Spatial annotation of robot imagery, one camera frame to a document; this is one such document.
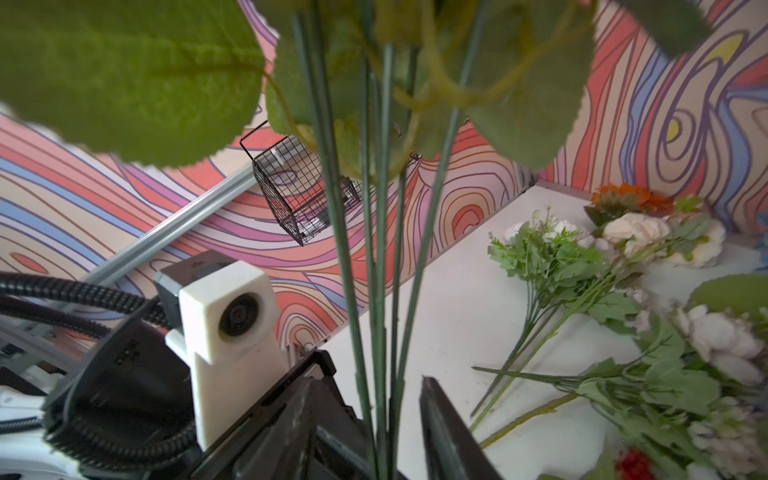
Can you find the red flower stem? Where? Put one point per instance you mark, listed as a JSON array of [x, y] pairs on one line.
[[633, 465]]

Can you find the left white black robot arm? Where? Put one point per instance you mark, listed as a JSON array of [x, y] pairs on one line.
[[86, 308]]

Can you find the green white filler bunch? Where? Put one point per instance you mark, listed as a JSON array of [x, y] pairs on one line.
[[568, 271]]

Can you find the orange flower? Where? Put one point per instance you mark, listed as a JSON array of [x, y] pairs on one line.
[[610, 202]]

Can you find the blue hydrangea bunch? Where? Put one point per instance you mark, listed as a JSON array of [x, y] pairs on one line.
[[362, 83]]

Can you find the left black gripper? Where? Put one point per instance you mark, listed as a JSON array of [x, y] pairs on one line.
[[129, 412]]

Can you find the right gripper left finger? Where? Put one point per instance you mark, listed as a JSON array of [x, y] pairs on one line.
[[312, 437]]

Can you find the peach carnation stem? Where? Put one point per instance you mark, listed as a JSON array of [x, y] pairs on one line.
[[724, 325]]

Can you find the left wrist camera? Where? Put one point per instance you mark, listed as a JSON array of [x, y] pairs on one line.
[[222, 315]]

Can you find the left wire basket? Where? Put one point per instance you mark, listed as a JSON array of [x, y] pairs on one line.
[[291, 180]]

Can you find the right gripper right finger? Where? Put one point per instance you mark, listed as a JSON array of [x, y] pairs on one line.
[[451, 451]]

